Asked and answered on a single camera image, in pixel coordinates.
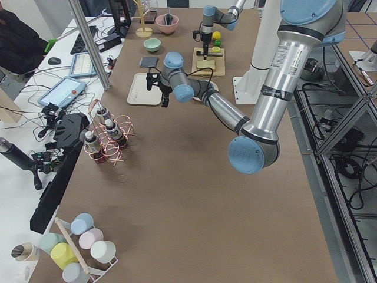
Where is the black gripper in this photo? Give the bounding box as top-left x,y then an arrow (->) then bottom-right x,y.
193,30 -> 213,59
146,68 -> 172,107

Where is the bread slice sandwich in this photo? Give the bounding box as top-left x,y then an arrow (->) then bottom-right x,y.
196,60 -> 216,70

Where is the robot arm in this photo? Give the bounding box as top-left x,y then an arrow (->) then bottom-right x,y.
147,1 -> 346,174
193,0 -> 246,60

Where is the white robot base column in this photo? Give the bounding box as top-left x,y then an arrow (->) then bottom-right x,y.
233,0 -> 281,104

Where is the cream serving tray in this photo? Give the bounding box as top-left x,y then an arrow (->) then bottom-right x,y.
127,73 -> 162,106

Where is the half lemon slice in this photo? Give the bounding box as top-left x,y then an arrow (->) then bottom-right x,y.
211,46 -> 221,53

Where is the green lime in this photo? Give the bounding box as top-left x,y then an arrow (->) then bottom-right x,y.
214,40 -> 222,47

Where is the yellow lemon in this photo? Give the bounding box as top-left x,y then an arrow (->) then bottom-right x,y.
212,31 -> 221,41

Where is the wooden cutting board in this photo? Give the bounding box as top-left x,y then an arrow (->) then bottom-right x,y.
191,47 -> 226,77

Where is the grey folded cloth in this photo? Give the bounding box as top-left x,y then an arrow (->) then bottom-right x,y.
139,56 -> 159,68

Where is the pink bowl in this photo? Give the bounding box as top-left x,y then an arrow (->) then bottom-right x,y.
155,14 -> 180,35

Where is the metal scoop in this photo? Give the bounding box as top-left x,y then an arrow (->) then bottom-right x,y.
164,8 -> 174,25

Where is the mint green bowl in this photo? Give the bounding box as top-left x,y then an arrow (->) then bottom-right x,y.
143,38 -> 161,53

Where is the tea bottle middle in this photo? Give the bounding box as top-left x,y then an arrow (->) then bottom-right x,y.
105,119 -> 127,149

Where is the wooden mug tree stand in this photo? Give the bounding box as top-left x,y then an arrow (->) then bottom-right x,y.
133,0 -> 153,38

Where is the dark tea bottle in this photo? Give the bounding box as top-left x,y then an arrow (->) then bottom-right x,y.
96,108 -> 112,126

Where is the blue teach pendant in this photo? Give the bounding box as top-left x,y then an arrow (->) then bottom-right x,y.
37,77 -> 86,108
69,52 -> 97,78

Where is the tea bottle front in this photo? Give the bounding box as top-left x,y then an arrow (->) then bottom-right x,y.
84,131 -> 102,163

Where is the black keyboard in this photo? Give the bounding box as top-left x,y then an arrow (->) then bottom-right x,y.
70,25 -> 98,55

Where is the black computer mouse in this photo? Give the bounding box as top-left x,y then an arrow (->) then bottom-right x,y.
48,57 -> 61,65

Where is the person in black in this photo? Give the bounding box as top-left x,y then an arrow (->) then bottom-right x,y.
1,9 -> 47,74

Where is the light blue plastic cup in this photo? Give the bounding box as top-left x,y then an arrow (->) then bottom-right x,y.
70,213 -> 94,235

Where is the black thermos flask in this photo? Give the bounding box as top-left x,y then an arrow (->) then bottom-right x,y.
1,137 -> 35,171

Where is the lilac plastic cup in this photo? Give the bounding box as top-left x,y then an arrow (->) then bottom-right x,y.
78,228 -> 104,249

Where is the white plastic cup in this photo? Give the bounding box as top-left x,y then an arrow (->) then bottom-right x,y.
90,241 -> 116,264

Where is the mint green plastic cup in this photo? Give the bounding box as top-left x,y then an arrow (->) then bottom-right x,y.
39,232 -> 66,255

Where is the yellow-green plastic cup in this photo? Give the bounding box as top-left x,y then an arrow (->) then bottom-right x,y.
50,242 -> 78,270

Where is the grey plastic cup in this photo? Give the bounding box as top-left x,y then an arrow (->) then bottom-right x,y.
62,262 -> 90,283

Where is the paper cup with metal cone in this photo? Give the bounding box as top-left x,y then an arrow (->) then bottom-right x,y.
11,242 -> 40,262

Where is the copper wire bottle rack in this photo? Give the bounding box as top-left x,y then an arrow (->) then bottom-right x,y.
88,98 -> 135,166

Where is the aluminium frame post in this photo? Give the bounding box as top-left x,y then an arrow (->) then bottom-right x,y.
67,0 -> 111,91

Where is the white wire cup rack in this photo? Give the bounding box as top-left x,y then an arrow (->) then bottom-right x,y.
54,217 -> 118,282

